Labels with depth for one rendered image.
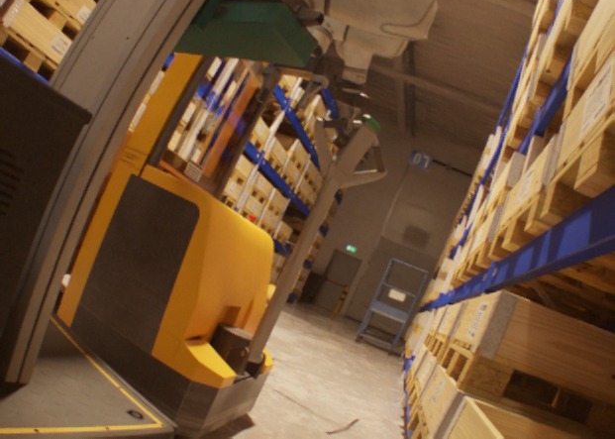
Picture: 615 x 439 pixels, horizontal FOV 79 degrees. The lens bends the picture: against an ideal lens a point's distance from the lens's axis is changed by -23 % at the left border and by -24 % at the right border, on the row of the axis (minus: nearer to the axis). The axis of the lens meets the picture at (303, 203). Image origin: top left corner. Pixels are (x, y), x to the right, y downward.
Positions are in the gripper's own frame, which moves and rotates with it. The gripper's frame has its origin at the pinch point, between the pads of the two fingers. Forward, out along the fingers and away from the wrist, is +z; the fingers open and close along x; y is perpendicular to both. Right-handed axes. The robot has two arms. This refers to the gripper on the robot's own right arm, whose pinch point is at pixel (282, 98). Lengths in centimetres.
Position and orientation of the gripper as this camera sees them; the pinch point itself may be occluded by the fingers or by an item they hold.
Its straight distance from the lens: 122.7
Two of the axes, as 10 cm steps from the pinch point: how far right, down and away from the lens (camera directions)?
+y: -4.1, -3.2, -8.5
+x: 8.1, 2.9, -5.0
